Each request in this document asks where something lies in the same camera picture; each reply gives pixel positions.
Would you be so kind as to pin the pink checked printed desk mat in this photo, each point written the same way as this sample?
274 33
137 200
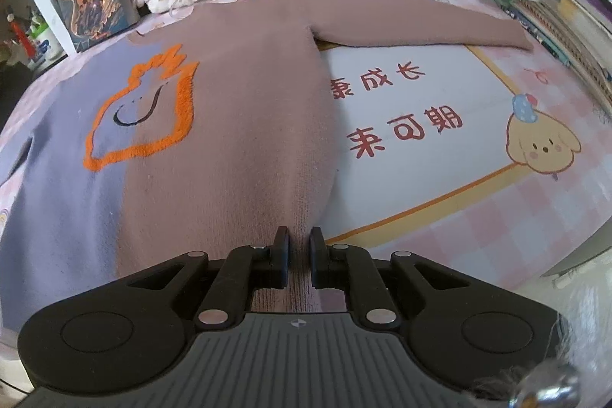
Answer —
430 207

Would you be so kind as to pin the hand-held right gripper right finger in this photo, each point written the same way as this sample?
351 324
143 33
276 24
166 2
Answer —
315 257

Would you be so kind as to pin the stack of books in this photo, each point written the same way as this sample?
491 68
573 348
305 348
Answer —
564 16

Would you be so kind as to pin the pink and lavender sweater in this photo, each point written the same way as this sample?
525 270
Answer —
239 126

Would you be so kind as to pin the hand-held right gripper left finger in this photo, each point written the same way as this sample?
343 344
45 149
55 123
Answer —
282 257

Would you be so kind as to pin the white jar with green lid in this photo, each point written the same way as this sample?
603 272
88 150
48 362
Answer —
45 49

